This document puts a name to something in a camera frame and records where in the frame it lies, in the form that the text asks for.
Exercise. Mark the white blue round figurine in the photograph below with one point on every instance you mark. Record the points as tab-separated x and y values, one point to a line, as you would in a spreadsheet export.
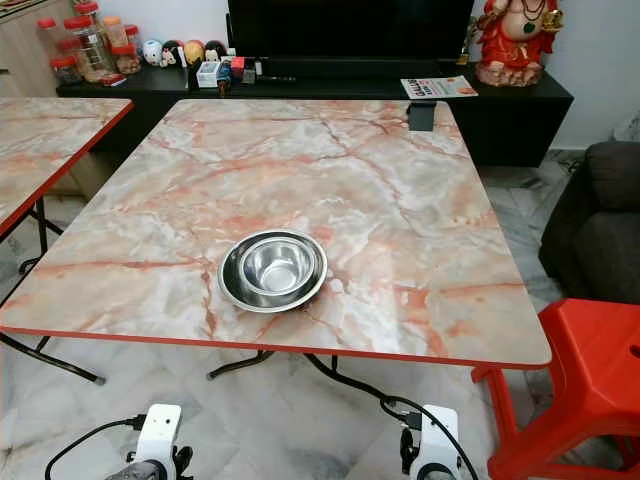
152	53

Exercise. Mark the pink black round figurine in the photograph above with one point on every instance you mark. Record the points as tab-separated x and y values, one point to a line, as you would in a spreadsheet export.
216	51

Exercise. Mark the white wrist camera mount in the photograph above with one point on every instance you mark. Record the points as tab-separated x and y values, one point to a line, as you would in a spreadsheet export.
440	440
162	430

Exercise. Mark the yellow round figurine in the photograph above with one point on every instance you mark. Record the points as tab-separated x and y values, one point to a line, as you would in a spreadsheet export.
194	52

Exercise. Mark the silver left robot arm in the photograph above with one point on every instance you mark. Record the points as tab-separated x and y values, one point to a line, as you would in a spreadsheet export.
135	471

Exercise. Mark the black capped table leg frame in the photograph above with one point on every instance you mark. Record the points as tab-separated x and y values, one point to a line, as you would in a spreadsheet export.
42	225

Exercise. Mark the small stainless steel bowl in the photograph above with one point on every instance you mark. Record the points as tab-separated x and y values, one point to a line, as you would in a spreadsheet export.
277	266

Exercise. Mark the large red lid plastic jar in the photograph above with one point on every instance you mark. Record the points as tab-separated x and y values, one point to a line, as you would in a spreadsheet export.
88	52

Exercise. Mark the black table edge clamp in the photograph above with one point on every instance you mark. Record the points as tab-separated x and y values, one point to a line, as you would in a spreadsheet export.
421	116

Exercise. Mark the black metal table leg frame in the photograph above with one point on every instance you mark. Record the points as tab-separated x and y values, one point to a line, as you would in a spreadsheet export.
345	380

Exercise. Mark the black remote control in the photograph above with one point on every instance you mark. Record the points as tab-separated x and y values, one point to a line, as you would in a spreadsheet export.
273	78

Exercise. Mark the black television console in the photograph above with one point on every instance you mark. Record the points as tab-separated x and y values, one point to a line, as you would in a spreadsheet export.
510	125

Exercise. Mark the red laughing Buddha statue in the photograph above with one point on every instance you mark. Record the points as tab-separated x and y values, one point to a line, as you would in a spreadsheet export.
515	48

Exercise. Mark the short red lid plastic jar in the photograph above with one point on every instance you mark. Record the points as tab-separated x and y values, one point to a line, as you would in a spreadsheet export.
65	70

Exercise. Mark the dark brown sofa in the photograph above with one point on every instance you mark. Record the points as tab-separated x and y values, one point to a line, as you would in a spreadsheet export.
595	220

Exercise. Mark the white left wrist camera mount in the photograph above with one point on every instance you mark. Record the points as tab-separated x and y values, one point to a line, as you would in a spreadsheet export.
162	430

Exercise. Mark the light wooden cabinet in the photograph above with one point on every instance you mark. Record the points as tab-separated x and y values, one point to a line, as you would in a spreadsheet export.
25	50

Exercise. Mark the red plastic stool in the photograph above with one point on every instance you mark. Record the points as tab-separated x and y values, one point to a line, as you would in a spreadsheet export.
585	380

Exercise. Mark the black flat television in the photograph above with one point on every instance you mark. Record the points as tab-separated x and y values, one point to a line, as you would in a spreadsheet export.
350	28

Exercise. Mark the printed paper leaflet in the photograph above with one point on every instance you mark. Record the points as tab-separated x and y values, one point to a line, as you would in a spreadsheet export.
438	87

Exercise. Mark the slim red lid plastic jar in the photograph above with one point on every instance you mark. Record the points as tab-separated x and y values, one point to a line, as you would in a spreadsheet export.
48	38

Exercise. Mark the orange filled plastic jar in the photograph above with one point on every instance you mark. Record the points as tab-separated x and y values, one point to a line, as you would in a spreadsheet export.
123	50

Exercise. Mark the small white box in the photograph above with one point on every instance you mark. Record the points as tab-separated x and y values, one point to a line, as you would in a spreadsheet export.
209	75

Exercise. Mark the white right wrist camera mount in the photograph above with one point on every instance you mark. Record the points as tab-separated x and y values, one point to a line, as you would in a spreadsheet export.
440	440

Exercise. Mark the large stainless steel bowl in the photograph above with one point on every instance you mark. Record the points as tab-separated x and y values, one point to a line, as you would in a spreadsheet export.
238	292

